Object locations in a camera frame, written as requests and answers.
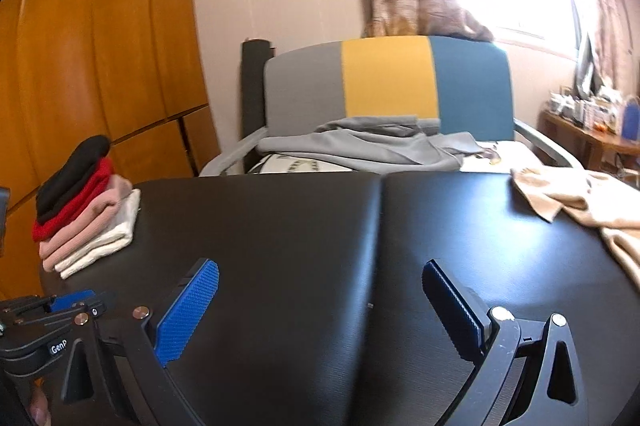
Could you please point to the folded red garment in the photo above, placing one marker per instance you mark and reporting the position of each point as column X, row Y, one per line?
column 82, row 201

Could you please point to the grey garment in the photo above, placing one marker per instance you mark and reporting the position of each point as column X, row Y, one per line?
column 380, row 146

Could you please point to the clutter of small bottles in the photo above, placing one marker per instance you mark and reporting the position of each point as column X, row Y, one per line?
column 585, row 111

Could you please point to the grey bunched curtain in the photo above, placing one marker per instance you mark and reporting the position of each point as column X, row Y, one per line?
column 590, row 66

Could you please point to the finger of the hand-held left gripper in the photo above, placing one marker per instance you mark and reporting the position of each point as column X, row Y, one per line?
column 97, row 306
column 70, row 301

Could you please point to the small brown trinket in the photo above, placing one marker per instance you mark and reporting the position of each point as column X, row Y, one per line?
column 492, row 154

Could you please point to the wooden wardrobe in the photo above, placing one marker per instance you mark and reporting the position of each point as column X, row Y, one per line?
column 100, row 31

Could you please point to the grey yellow blue armchair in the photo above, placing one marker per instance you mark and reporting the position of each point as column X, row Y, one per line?
column 385, row 76

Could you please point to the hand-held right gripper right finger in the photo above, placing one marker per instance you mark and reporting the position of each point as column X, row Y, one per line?
column 452, row 308

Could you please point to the person's left hand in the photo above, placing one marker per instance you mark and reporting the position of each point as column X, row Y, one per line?
column 39, row 408

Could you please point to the wooden side table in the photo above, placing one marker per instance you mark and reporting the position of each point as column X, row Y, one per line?
column 590, row 146

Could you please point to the beige knit sweater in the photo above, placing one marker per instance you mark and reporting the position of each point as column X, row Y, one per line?
column 590, row 201

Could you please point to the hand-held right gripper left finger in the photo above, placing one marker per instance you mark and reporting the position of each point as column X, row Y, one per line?
column 187, row 311

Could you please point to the blue bag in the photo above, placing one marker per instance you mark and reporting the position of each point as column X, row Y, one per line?
column 632, row 121

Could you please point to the folded black garment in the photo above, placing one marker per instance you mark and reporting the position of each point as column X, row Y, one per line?
column 75, row 171

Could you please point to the folded pink garment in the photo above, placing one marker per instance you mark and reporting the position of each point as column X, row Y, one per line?
column 95, row 221

